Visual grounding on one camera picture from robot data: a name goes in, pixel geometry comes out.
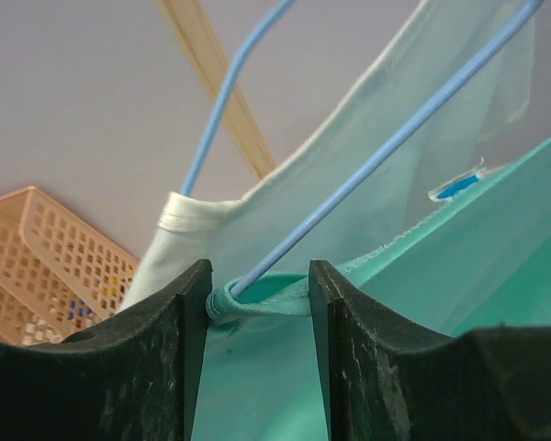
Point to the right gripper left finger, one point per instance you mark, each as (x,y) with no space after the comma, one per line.
(134,376)

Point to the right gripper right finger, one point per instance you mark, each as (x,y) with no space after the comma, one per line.
(384,377)

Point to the teal green t shirt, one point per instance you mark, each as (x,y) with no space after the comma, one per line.
(482,259)

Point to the white t shirt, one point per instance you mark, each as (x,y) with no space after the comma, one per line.
(435,41)

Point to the orange file organizer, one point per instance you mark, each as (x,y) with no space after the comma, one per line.
(58,274)

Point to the wooden clothes rack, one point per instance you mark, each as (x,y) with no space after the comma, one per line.
(198,41)

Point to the light blue wire hanger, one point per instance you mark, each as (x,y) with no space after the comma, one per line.
(238,61)

